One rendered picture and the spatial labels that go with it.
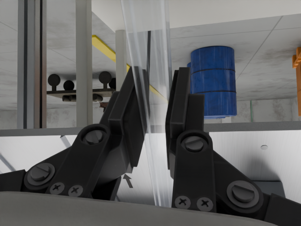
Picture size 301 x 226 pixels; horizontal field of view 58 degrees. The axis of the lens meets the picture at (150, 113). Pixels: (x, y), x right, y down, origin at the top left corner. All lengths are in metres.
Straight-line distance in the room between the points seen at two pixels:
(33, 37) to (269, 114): 9.79
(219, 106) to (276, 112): 7.10
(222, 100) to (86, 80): 2.65
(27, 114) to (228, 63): 2.94
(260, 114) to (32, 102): 9.71
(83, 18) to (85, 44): 0.07
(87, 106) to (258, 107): 9.56
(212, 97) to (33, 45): 2.76
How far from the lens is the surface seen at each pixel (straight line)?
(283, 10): 0.94
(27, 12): 0.63
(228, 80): 3.30
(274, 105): 10.23
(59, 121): 11.29
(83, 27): 0.71
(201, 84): 3.27
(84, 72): 0.68
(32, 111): 0.57
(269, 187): 0.28
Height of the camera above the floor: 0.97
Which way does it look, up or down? 4 degrees down
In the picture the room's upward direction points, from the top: 179 degrees clockwise
